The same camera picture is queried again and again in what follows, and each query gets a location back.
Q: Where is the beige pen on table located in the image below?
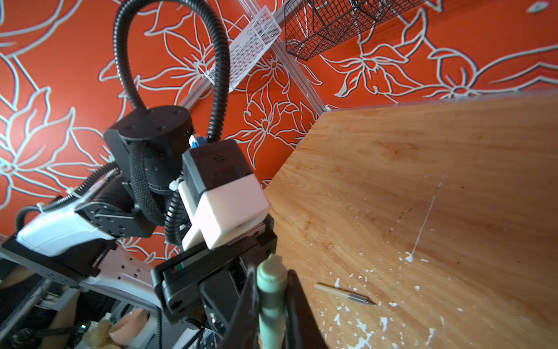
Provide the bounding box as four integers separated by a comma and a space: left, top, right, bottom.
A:
314, 283, 376, 306

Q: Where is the green pen cap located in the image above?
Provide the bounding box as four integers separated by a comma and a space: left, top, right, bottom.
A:
257, 254, 288, 348

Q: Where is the black wire basket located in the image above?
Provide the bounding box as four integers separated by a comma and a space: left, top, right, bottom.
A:
283, 0, 424, 60

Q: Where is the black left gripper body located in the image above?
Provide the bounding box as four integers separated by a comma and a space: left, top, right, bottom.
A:
151, 215, 278, 338

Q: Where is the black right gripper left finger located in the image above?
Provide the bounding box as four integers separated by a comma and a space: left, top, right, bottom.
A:
218, 266, 259, 349

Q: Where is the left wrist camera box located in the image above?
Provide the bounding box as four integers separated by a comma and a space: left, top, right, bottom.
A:
178, 135, 270, 251

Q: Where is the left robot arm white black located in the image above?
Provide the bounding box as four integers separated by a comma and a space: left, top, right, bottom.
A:
1, 106, 277, 339

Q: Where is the clear mesh bin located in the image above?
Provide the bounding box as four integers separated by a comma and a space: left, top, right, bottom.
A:
222, 1, 290, 95

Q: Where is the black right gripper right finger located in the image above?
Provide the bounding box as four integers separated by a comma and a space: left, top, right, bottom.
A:
284, 270, 328, 349

